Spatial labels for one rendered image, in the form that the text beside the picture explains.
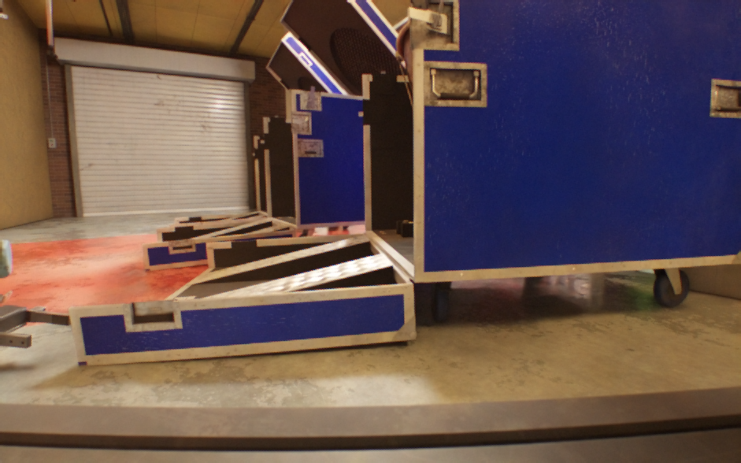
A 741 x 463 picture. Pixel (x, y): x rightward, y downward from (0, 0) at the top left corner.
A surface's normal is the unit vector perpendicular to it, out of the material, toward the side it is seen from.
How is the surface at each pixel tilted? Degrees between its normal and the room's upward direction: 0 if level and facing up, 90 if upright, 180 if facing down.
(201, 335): 90
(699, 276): 90
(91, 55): 90
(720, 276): 90
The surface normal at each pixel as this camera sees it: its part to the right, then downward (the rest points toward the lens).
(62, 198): 0.50, 0.09
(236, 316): 0.13, 0.11
